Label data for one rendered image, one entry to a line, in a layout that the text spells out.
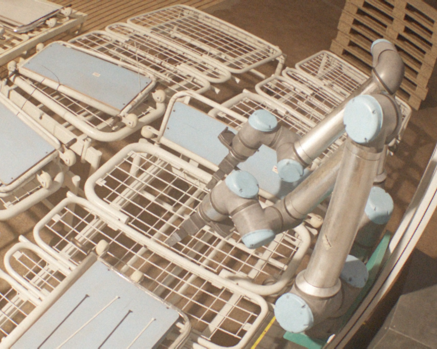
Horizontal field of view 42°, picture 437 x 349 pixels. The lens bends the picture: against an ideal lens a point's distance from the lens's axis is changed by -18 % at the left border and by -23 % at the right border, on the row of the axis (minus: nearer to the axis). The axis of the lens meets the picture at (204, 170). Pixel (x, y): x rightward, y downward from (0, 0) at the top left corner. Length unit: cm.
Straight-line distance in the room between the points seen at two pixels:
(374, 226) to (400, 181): 245
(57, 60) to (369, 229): 190
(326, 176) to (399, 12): 453
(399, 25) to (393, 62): 414
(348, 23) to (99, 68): 359
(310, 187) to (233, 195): 22
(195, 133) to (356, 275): 127
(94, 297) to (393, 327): 104
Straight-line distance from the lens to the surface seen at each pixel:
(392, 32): 633
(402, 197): 460
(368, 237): 238
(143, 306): 215
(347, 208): 166
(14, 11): 384
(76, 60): 342
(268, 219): 195
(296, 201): 196
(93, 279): 216
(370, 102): 156
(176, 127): 297
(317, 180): 190
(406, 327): 211
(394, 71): 213
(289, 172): 224
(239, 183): 194
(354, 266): 198
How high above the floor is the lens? 211
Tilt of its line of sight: 33 degrees down
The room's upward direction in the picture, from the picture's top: 20 degrees clockwise
